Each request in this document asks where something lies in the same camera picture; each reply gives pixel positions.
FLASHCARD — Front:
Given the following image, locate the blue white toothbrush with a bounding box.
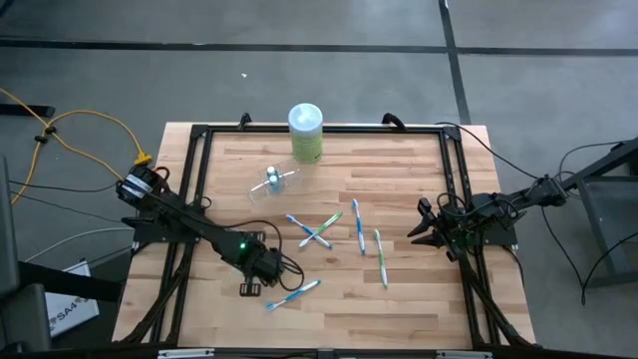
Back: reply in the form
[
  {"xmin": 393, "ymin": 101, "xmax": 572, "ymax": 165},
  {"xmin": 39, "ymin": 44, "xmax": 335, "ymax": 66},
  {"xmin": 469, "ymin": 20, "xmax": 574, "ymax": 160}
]
[
  {"xmin": 264, "ymin": 278, "xmax": 323, "ymax": 312},
  {"xmin": 285, "ymin": 213, "xmax": 334, "ymax": 251},
  {"xmin": 351, "ymin": 197, "xmax": 367, "ymax": 256}
]

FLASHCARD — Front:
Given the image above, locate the blue mouthwash bottle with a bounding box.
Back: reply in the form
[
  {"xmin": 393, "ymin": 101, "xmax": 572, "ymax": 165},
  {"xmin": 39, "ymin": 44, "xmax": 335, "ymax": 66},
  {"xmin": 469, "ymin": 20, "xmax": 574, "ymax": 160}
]
[{"xmin": 265, "ymin": 165, "xmax": 283, "ymax": 195}]

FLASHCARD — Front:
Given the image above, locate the clear plastic organizer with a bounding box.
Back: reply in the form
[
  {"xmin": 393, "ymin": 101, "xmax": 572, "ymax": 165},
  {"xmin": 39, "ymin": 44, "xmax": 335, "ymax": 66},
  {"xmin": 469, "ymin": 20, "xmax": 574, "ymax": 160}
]
[{"xmin": 247, "ymin": 160, "xmax": 303, "ymax": 204}]

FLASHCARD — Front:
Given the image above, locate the long black power cable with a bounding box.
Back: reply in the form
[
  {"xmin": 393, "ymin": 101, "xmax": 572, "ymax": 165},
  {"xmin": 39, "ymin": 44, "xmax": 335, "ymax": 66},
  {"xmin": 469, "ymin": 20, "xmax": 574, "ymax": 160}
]
[{"xmin": 432, "ymin": 121, "xmax": 541, "ymax": 180}]

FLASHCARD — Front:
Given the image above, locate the black floor cable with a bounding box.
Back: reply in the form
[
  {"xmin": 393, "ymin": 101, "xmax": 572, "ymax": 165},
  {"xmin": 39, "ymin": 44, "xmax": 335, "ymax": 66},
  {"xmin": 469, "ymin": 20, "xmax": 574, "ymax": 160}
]
[{"xmin": 539, "ymin": 198, "xmax": 638, "ymax": 307}]

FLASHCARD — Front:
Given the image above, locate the yellow extension cable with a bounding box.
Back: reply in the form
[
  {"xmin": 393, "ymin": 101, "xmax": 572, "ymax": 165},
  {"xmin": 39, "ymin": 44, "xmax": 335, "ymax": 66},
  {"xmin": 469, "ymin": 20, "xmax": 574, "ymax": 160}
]
[{"xmin": 0, "ymin": 88, "xmax": 154, "ymax": 206}]

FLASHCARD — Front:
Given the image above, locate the green wipes canister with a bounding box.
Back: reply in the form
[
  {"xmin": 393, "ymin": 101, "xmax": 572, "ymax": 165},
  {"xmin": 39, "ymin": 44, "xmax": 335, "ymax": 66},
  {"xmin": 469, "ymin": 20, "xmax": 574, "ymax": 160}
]
[{"xmin": 287, "ymin": 102, "xmax": 324, "ymax": 165}]

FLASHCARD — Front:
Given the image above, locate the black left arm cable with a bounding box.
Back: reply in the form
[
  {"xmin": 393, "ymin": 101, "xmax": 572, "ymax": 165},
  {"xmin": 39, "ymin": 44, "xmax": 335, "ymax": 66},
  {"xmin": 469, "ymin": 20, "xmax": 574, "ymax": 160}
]
[{"xmin": 222, "ymin": 218, "xmax": 306, "ymax": 293}]

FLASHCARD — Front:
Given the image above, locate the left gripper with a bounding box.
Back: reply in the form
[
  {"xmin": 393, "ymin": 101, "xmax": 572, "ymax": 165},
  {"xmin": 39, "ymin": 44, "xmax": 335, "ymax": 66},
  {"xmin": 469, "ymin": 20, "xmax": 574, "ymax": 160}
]
[{"xmin": 238, "ymin": 229, "xmax": 286, "ymax": 298}]

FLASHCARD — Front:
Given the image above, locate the green white toothbrush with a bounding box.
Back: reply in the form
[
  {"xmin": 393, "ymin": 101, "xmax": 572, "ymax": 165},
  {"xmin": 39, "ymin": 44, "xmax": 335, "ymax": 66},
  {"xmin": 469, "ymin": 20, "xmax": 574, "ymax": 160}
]
[
  {"xmin": 298, "ymin": 210, "xmax": 345, "ymax": 249},
  {"xmin": 373, "ymin": 228, "xmax": 390, "ymax": 290}
]

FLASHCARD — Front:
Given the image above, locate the black floor bar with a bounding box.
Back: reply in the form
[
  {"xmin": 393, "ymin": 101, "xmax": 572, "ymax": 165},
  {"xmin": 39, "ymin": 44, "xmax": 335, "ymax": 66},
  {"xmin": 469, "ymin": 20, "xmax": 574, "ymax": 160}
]
[{"xmin": 0, "ymin": 103, "xmax": 57, "ymax": 120}]

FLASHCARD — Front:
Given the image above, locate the black chair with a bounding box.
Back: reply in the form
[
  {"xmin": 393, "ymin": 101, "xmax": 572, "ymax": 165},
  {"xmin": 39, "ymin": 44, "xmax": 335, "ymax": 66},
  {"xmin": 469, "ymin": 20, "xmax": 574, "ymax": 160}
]
[{"xmin": 0, "ymin": 154, "xmax": 124, "ymax": 353}]

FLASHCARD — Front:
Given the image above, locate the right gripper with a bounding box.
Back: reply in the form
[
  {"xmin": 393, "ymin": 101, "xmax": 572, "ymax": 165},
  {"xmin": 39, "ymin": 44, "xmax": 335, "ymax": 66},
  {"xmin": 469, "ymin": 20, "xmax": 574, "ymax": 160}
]
[{"xmin": 406, "ymin": 197, "xmax": 473, "ymax": 263}]

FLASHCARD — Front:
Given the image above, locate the black aluminium table frame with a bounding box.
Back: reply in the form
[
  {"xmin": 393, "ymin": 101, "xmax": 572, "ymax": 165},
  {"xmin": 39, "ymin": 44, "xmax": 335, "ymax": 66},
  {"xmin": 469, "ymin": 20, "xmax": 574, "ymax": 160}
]
[{"xmin": 112, "ymin": 122, "xmax": 537, "ymax": 350}]

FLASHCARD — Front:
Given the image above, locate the silver metal bracket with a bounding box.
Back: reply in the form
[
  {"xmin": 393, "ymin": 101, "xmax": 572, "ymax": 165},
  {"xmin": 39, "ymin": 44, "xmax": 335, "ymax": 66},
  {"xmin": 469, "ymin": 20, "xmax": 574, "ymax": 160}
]
[
  {"xmin": 158, "ymin": 348, "xmax": 216, "ymax": 359},
  {"xmin": 435, "ymin": 349, "xmax": 492, "ymax": 359}
]

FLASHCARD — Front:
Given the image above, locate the white printed box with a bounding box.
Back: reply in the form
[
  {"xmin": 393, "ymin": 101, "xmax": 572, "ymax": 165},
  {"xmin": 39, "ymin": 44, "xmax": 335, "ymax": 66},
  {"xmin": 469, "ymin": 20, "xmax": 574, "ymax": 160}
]
[{"xmin": 44, "ymin": 259, "xmax": 102, "ymax": 339}]

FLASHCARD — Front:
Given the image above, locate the black metal stand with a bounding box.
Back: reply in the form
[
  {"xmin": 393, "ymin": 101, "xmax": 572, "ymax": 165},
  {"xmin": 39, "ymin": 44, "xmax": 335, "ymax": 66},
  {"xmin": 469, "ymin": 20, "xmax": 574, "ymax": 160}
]
[{"xmin": 561, "ymin": 137, "xmax": 638, "ymax": 289}]

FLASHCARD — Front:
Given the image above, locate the white floor cable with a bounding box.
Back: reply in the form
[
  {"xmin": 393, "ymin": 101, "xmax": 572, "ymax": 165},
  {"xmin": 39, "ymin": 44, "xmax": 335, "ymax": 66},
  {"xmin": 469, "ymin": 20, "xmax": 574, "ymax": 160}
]
[{"xmin": 23, "ymin": 225, "xmax": 137, "ymax": 264}]

